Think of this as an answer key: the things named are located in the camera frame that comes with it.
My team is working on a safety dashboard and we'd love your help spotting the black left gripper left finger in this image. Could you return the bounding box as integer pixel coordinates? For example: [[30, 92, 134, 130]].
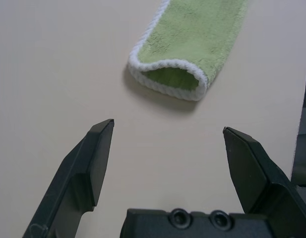
[[22, 119, 116, 238]]

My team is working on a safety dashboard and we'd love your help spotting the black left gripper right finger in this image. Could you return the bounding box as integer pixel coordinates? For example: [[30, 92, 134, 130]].
[[221, 126, 306, 238]]

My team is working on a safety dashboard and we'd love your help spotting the green towel white trim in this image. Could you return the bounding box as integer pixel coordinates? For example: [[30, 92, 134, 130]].
[[127, 0, 250, 102]]

